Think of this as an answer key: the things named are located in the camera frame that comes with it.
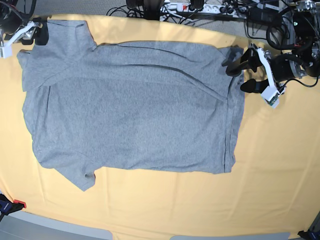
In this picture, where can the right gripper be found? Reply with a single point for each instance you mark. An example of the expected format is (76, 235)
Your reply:
(33, 32)

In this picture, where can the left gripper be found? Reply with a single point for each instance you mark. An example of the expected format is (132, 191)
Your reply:
(279, 68)

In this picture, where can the grey t-shirt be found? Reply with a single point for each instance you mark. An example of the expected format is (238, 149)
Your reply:
(154, 105)

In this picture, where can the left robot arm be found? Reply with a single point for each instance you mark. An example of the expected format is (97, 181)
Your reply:
(302, 58)

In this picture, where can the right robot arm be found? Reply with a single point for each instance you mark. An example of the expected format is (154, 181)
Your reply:
(10, 13)

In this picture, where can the black power adapter box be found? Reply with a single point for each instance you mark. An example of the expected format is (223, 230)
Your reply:
(262, 16)

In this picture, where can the white power strip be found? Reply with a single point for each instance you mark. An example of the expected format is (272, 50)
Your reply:
(181, 9)

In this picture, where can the black clamp right corner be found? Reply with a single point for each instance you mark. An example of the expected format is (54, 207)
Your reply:
(311, 234)

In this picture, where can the red black clamp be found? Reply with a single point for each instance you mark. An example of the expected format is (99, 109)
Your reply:
(7, 207)

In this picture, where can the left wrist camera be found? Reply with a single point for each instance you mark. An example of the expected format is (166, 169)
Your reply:
(271, 96)

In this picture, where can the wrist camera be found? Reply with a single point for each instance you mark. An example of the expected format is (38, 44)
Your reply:
(6, 52)
(271, 96)

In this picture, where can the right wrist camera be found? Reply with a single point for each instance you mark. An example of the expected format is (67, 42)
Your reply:
(6, 52)

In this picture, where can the black robot base post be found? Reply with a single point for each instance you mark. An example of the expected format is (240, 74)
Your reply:
(151, 8)

